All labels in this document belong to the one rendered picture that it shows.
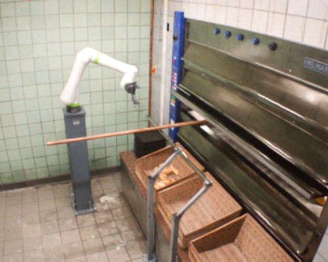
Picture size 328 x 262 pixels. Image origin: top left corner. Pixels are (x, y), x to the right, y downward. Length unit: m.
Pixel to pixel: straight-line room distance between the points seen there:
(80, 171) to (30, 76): 1.20
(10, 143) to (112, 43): 1.69
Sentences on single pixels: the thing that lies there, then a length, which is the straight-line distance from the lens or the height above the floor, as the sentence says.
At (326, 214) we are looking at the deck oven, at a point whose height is 1.27.
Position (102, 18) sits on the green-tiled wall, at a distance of 3.53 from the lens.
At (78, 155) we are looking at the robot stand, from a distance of 3.17.
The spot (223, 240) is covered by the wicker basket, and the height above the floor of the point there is 0.64.
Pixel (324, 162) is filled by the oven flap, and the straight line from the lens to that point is 1.71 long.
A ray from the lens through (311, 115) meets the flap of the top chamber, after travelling 1.70.
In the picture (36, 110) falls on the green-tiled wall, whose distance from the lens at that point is 3.68.
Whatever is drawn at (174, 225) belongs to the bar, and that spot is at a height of 0.88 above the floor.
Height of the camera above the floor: 2.28
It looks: 25 degrees down
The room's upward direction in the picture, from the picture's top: 3 degrees clockwise
